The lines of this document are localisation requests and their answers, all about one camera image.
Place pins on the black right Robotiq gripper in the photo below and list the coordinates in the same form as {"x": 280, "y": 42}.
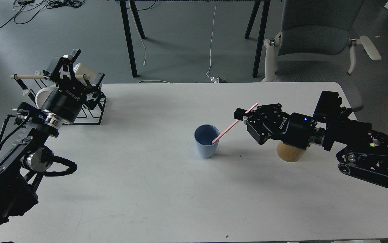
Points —
{"x": 269, "y": 122}

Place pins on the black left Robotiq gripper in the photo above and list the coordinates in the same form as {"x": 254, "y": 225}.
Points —
{"x": 66, "y": 100}

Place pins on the pink chopstick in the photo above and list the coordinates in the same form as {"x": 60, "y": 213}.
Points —
{"x": 232, "y": 125}

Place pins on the blue plastic cup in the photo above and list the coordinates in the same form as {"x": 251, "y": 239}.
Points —
{"x": 204, "y": 136}

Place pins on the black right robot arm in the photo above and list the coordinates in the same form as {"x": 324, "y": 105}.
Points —
{"x": 365, "y": 155}

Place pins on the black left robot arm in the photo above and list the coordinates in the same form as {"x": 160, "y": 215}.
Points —
{"x": 24, "y": 157}

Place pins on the white mug rear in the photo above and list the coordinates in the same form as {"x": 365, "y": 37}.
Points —
{"x": 82, "y": 70}

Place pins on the white mug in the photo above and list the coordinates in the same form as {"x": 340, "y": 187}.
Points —
{"x": 42, "y": 95}
{"x": 82, "y": 70}

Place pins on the white mug front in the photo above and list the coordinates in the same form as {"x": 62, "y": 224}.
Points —
{"x": 42, "y": 95}

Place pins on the bamboo cylinder holder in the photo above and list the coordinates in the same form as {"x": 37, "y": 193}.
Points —
{"x": 289, "y": 153}

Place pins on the grey office chair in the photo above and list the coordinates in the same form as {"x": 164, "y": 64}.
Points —
{"x": 317, "y": 27}

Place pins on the black wire mug rack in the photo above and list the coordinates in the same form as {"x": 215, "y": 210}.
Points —
{"x": 86, "y": 117}

